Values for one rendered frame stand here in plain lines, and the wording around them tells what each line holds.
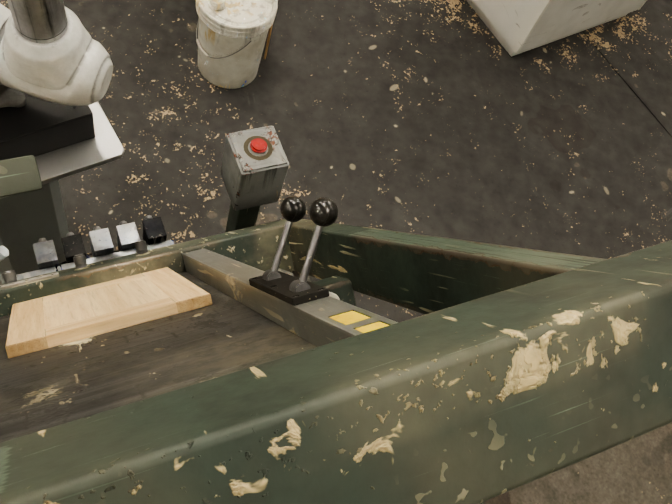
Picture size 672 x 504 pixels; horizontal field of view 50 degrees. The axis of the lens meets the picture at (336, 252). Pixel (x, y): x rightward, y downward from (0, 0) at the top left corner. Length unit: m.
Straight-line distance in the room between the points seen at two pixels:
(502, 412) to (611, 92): 3.32
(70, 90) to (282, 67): 1.60
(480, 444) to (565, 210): 2.75
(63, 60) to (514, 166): 2.07
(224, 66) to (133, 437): 2.57
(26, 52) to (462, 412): 1.33
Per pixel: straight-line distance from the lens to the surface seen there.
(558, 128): 3.43
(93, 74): 1.66
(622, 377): 0.53
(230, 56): 2.88
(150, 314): 1.19
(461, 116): 3.24
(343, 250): 1.36
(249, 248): 1.63
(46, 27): 1.59
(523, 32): 3.47
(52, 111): 1.87
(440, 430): 0.45
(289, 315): 0.92
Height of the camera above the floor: 2.33
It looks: 60 degrees down
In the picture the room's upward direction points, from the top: 26 degrees clockwise
